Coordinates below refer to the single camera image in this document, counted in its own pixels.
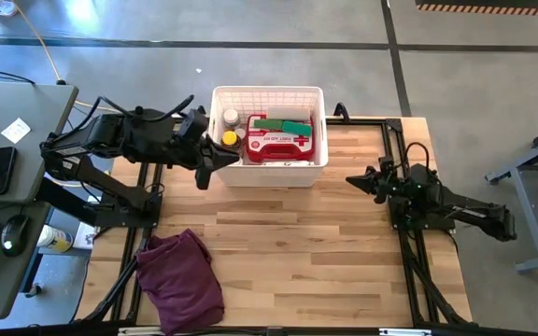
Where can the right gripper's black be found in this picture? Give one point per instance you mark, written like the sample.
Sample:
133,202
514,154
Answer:
388,184

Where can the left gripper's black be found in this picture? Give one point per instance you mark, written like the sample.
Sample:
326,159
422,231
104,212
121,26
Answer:
189,151

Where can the yellow fish oil bottle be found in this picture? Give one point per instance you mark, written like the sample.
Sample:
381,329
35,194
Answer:
230,138

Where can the white jar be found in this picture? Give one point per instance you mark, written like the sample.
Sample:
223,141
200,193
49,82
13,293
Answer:
230,117

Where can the red first aid kit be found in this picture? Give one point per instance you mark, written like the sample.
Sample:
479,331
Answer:
278,147

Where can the green bandage pack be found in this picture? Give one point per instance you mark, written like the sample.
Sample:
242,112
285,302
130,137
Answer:
292,127

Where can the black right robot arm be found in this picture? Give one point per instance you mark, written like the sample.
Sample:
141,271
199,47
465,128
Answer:
474,212

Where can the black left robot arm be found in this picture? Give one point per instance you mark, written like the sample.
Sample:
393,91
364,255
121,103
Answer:
110,135

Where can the white perforated plastic basket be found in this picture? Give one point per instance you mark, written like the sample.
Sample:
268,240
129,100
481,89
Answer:
269,175

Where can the purple cloth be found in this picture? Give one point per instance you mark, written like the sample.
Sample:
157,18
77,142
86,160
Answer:
180,280

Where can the white paper box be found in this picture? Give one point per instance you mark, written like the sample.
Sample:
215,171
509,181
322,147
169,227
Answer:
86,235

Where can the printed white canister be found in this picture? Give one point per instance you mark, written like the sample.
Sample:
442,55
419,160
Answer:
56,239

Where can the white paper note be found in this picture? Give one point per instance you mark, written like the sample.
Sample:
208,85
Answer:
16,130

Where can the black computer mouse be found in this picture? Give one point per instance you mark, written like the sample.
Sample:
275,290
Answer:
14,234

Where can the grey desk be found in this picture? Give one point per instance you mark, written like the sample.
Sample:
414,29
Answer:
26,280

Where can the black desk caster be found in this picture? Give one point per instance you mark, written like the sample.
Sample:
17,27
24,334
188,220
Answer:
33,290

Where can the white crumpled cloth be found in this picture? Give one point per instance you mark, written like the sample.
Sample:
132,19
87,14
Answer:
0,7

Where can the black aluminium table frame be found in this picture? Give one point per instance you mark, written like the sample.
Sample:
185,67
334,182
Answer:
389,154

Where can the black loop on frame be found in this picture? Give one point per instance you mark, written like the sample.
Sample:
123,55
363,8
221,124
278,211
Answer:
341,104

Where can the white strip on frame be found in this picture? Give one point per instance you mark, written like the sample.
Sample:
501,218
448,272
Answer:
404,331
140,331

